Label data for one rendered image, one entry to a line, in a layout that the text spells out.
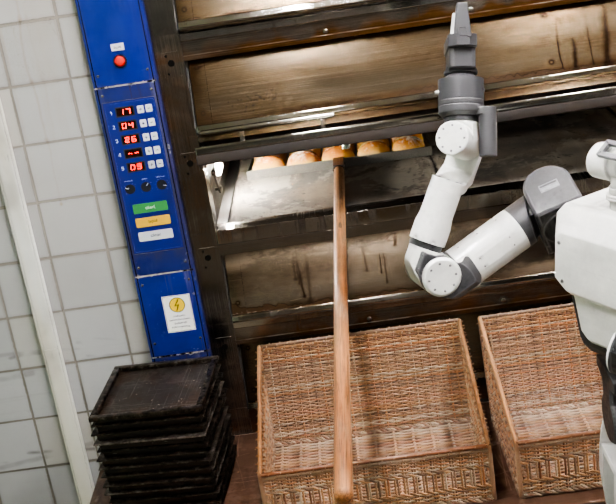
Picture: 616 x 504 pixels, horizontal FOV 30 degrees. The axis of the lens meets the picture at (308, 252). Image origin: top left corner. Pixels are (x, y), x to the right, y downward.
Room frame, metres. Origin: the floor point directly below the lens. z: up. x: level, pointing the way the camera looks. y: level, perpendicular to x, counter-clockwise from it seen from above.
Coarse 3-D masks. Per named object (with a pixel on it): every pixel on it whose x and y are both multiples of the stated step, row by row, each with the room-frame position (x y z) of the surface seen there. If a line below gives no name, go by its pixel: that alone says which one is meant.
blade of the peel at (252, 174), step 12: (288, 156) 3.49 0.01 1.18; (360, 156) 3.28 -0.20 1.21; (372, 156) 3.28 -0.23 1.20; (384, 156) 3.28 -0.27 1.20; (396, 156) 3.28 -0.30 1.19; (408, 156) 3.27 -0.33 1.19; (420, 156) 3.27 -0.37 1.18; (252, 168) 3.42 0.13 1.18; (276, 168) 3.30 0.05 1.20; (288, 168) 3.30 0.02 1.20; (300, 168) 3.30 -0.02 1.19; (312, 168) 3.29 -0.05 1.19; (324, 168) 3.29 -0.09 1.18
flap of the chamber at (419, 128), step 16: (608, 96) 2.69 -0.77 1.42; (512, 112) 2.70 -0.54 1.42; (528, 112) 2.69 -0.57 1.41; (544, 112) 2.69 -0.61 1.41; (560, 112) 2.69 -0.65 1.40; (384, 128) 2.72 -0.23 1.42; (400, 128) 2.71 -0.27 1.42; (416, 128) 2.71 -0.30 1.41; (432, 128) 2.70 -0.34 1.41; (288, 144) 2.72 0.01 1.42; (304, 144) 2.72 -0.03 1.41; (320, 144) 2.72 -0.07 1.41; (336, 144) 2.71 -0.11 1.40; (208, 160) 2.73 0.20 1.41; (224, 160) 2.73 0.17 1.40
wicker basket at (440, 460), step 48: (384, 336) 2.82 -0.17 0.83; (432, 336) 2.81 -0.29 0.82; (288, 384) 2.81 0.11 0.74; (384, 384) 2.79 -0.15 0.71; (432, 384) 2.78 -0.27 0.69; (288, 432) 2.78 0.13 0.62; (384, 432) 2.75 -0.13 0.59; (432, 432) 2.71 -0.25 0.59; (480, 432) 2.50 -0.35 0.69; (288, 480) 2.38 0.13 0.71; (384, 480) 2.37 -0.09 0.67; (432, 480) 2.37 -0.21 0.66; (480, 480) 2.36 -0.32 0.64
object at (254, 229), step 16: (576, 176) 2.86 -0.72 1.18; (480, 192) 2.85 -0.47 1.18; (496, 192) 2.84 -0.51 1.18; (512, 192) 2.84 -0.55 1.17; (352, 208) 2.89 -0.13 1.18; (368, 208) 2.87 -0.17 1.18; (384, 208) 2.86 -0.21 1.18; (400, 208) 2.86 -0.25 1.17; (416, 208) 2.85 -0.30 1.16; (464, 208) 2.85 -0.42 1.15; (224, 224) 2.92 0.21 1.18; (240, 224) 2.90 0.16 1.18; (256, 224) 2.88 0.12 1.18; (272, 224) 2.87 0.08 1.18; (288, 224) 2.87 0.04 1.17; (304, 224) 2.87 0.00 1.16; (320, 224) 2.87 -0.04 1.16; (352, 224) 2.86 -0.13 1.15; (224, 240) 2.88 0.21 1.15; (240, 240) 2.88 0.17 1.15
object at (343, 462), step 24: (336, 168) 3.18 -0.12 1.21; (336, 192) 2.96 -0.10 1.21; (336, 216) 2.76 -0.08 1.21; (336, 240) 2.58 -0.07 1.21; (336, 264) 2.43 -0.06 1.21; (336, 288) 2.29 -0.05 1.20; (336, 312) 2.16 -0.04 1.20; (336, 336) 2.05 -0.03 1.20; (336, 360) 1.94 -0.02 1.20; (336, 384) 1.85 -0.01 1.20; (336, 408) 1.76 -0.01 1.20; (336, 432) 1.68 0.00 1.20; (336, 456) 1.60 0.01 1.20; (336, 480) 1.53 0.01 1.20
